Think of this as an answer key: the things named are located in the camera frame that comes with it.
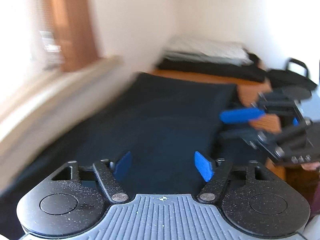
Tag black Nike sweatpants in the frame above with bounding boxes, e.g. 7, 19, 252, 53
1, 73, 266, 239

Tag person's right hand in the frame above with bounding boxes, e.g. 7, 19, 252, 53
301, 162, 320, 171

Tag black folded garment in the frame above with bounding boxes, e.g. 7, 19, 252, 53
156, 53, 266, 83

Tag black bag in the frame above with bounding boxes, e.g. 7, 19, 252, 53
266, 58, 318, 91

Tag white patterned folded cloth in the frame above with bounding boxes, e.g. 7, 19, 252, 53
163, 36, 252, 66

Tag clear blind pull handle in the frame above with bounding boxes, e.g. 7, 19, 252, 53
40, 31, 64, 69

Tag brown wooden window frame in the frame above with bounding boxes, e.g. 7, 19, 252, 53
44, 0, 99, 72

